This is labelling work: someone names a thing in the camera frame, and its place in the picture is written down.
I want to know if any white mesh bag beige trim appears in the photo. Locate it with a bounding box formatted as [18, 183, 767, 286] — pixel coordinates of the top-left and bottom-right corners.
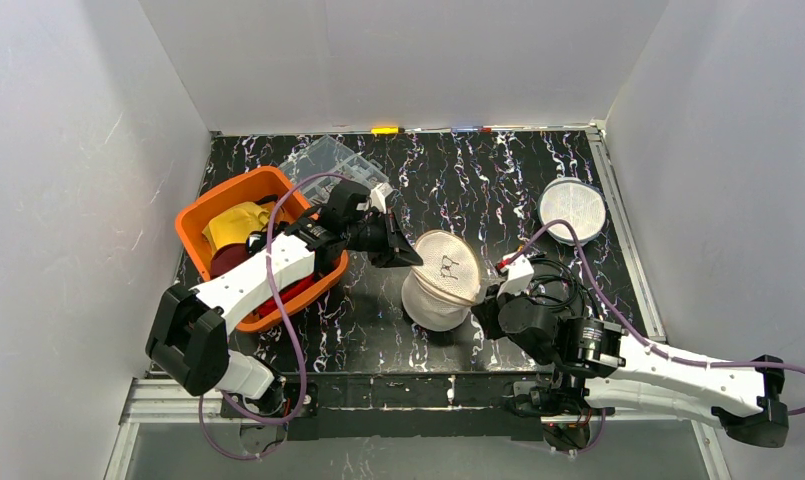
[401, 230, 482, 332]

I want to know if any maroon bra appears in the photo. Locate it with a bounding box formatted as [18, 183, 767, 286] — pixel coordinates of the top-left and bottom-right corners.
[209, 243, 253, 280]

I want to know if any white mesh bag blue trim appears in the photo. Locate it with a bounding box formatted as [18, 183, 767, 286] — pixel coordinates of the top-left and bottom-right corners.
[537, 177, 607, 246]

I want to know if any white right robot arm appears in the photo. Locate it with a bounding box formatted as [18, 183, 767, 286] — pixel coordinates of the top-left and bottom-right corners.
[472, 295, 790, 448]

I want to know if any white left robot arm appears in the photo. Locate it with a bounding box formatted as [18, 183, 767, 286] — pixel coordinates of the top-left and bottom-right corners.
[145, 179, 423, 401]

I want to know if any red mesh bag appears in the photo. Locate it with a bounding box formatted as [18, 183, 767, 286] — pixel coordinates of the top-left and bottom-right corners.
[253, 275, 316, 318]

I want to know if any clear plastic screw box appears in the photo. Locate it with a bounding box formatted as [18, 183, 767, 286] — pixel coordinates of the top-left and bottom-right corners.
[279, 135, 393, 198]

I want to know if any orange plastic basin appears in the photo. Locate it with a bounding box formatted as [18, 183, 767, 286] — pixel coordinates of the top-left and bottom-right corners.
[175, 166, 349, 333]

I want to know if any yellow cloth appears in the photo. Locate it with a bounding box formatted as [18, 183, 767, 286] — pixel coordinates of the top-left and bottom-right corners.
[202, 202, 275, 254]

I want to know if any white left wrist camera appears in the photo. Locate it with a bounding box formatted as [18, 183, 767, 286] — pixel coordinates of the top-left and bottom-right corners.
[369, 182, 394, 214]

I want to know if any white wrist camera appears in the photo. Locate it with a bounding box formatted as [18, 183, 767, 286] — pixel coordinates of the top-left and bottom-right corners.
[369, 182, 394, 214]
[497, 254, 535, 296]

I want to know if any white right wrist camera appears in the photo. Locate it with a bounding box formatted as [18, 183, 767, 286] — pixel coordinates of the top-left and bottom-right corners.
[497, 254, 535, 296]

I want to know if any black coiled cable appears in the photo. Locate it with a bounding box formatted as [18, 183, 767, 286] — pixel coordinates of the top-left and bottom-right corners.
[527, 256, 589, 316]

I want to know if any yellow marker on wall edge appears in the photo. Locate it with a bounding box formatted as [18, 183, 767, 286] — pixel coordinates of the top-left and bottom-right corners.
[370, 126, 404, 135]

